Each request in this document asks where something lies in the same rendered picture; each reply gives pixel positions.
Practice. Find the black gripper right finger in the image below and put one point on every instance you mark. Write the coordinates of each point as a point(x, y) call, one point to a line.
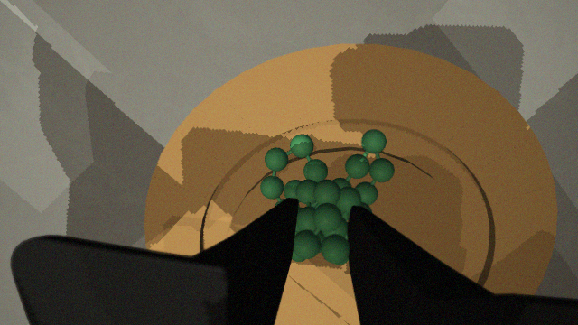
point(396, 282)

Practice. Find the tan round board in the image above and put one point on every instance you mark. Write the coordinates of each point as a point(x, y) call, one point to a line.
point(472, 185)

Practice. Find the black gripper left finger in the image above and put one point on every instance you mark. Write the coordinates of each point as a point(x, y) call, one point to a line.
point(239, 281)

